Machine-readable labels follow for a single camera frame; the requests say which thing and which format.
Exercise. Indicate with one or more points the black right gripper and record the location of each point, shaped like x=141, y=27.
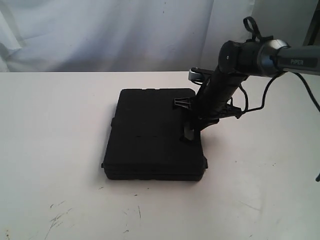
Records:
x=198, y=116

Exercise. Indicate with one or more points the black plastic carrying case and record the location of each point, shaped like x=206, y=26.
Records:
x=147, y=138

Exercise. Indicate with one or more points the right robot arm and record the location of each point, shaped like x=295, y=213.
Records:
x=221, y=94

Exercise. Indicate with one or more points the white backdrop curtain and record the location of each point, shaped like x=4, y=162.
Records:
x=137, y=35

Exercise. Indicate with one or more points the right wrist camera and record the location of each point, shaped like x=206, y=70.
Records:
x=198, y=75

